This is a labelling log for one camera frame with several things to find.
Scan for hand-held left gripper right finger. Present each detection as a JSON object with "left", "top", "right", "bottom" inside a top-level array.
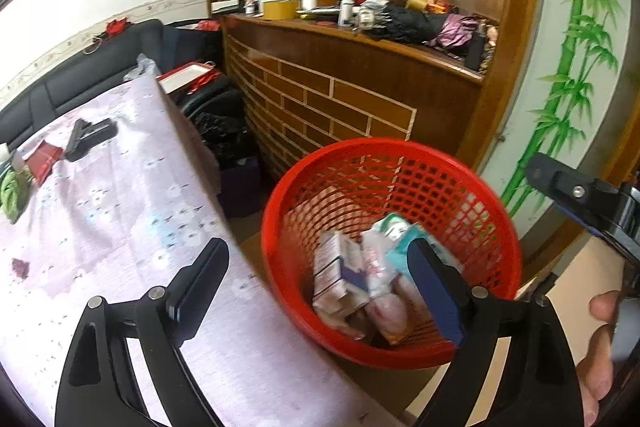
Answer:
[{"left": 406, "top": 238, "right": 583, "bottom": 427}]

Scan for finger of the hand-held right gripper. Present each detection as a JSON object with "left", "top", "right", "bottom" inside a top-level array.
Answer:
[{"left": 525, "top": 152, "right": 626, "bottom": 238}]

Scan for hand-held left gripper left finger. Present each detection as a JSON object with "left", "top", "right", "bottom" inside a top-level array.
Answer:
[{"left": 54, "top": 237, "right": 232, "bottom": 427}]

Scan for knotted plastic bag pink contents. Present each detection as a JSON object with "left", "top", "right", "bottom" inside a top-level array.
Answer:
[{"left": 365, "top": 292, "right": 426, "bottom": 347}]

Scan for teal tissue pack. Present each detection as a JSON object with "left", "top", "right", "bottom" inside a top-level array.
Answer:
[{"left": 377, "top": 213, "right": 466, "bottom": 278}]

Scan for blue white medicine box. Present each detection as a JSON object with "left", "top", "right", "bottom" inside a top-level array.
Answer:
[{"left": 312, "top": 231, "right": 371, "bottom": 323}]

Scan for red plastic basket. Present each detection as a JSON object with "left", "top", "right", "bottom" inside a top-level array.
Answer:
[{"left": 260, "top": 137, "right": 523, "bottom": 370}]

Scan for person's right hand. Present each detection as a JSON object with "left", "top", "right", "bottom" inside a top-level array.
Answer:
[{"left": 575, "top": 289, "right": 623, "bottom": 427}]

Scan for purple floral tablecloth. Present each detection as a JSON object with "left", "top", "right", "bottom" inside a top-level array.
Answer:
[{"left": 0, "top": 74, "right": 401, "bottom": 427}]

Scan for black plastic bag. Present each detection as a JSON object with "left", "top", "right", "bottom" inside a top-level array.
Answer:
[{"left": 180, "top": 87, "right": 261, "bottom": 168}]

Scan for pink cloth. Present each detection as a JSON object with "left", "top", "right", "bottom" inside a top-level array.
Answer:
[{"left": 425, "top": 14, "right": 483, "bottom": 52}]

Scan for flat red packet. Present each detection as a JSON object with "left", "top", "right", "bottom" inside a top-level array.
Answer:
[{"left": 22, "top": 143, "right": 65, "bottom": 185}]

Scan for green towel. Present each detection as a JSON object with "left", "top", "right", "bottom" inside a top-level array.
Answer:
[{"left": 0, "top": 167, "right": 33, "bottom": 225}]

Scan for wooden brick-pattern cabinet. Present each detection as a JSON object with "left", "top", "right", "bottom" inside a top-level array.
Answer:
[{"left": 205, "top": 0, "right": 548, "bottom": 188}]

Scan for black umbrella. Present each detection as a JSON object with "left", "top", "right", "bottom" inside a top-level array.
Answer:
[{"left": 365, "top": 4, "right": 451, "bottom": 45}]

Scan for small clear plastic bag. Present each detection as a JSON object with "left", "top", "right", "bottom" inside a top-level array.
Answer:
[{"left": 122, "top": 54, "right": 163, "bottom": 82}]

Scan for dark blue bag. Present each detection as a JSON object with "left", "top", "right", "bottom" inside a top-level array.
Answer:
[{"left": 162, "top": 21, "right": 223, "bottom": 72}]

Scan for black leather sofa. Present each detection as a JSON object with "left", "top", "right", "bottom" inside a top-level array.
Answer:
[{"left": 0, "top": 19, "right": 166, "bottom": 148}]

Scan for white spray bottle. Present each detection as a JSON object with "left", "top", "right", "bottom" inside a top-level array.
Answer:
[{"left": 337, "top": 0, "right": 357, "bottom": 28}]

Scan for yellow tape roll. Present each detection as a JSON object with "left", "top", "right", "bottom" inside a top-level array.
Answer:
[{"left": 262, "top": 0, "right": 301, "bottom": 22}]

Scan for green bamboo wall decal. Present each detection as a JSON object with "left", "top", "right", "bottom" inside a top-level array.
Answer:
[{"left": 500, "top": 0, "right": 626, "bottom": 208}]

